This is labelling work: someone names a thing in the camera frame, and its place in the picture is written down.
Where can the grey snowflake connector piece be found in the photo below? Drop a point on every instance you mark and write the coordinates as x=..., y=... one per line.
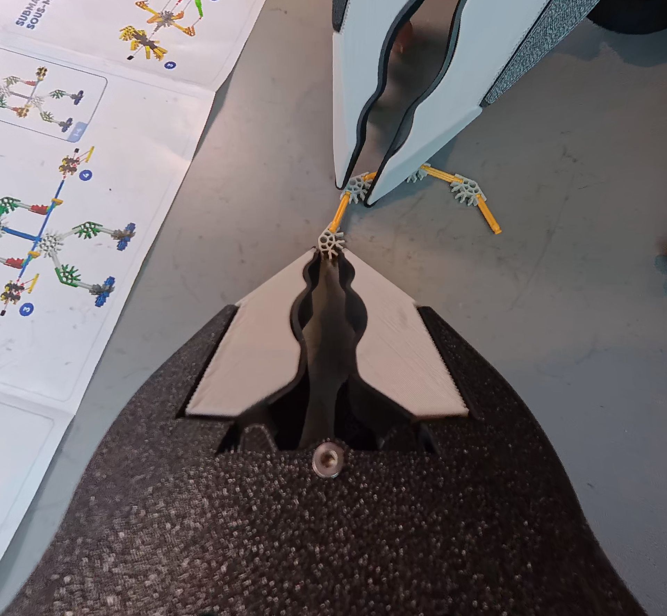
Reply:
x=469, y=191
x=329, y=243
x=415, y=176
x=358, y=188

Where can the white building instruction sheet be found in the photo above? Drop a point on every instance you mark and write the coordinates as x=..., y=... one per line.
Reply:
x=130, y=120

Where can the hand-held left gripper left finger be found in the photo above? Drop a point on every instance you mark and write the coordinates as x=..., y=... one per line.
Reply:
x=245, y=360

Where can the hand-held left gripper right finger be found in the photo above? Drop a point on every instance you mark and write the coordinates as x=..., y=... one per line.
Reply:
x=406, y=360

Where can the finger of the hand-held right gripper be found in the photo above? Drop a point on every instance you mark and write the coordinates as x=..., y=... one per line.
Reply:
x=365, y=53
x=495, y=27

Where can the person's right hand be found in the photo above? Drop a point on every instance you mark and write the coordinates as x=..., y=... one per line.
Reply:
x=404, y=37

